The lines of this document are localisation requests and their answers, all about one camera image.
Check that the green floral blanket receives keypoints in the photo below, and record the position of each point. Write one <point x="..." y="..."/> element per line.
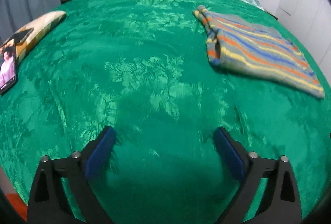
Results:
<point x="142" y="58"/>

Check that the white wardrobe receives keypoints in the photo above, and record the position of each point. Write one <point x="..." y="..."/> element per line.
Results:
<point x="310" y="7"/>

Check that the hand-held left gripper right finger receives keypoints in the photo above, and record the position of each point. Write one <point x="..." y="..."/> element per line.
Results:
<point x="230" y="154"/>

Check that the dark smartphone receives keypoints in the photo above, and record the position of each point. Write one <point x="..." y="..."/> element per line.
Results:
<point x="23" y="35"/>

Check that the patterned pillow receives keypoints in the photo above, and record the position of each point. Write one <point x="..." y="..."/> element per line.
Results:
<point x="44" y="23"/>

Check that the smartphone with lit screen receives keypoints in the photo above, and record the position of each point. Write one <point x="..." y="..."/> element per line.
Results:
<point x="7" y="66"/>

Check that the striped knit sweater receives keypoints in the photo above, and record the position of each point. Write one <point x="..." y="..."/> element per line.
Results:
<point x="258" y="51"/>

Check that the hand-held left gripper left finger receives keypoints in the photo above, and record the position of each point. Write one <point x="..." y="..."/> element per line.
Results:
<point x="99" y="154"/>

